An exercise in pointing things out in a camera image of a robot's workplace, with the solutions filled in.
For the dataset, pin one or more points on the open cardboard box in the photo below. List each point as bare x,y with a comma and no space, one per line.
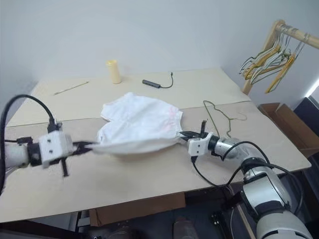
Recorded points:
281,119

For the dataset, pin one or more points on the thin wooden stick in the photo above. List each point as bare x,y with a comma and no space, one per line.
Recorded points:
71,87

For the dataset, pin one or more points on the dark rounded shape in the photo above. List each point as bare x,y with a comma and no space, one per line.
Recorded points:
119,234

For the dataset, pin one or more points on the pale yellow cylinder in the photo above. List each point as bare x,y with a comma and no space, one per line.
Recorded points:
113,72

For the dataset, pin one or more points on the black boxy object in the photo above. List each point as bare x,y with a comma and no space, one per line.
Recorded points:
307,112

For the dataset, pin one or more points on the flat brown cardboard sheet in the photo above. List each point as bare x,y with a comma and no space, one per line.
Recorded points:
137,209

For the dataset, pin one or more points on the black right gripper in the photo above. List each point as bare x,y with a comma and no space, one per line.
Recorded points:
202,133

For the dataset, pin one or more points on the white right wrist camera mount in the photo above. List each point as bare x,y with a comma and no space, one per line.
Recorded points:
198,145

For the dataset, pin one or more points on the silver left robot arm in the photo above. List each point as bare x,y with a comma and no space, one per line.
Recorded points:
15,155

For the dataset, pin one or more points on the black metal bracket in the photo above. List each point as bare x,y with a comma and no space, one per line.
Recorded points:
219,224

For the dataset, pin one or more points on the white shorts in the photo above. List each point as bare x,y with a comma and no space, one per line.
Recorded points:
134,124

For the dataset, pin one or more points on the grey table frame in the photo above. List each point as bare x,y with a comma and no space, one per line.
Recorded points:
81,219

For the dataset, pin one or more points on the bunch of hangers on rack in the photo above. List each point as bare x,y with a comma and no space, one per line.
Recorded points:
268,65

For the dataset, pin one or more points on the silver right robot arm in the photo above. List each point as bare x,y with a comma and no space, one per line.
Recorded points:
261,189

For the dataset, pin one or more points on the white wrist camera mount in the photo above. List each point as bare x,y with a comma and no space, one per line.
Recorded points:
53,145
198,145

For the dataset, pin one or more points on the wooden clothes rack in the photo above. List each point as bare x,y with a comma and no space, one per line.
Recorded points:
270,42

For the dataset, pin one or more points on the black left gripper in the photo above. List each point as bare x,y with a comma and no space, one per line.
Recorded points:
78,149

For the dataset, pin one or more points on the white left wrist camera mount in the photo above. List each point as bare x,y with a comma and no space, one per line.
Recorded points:
53,145

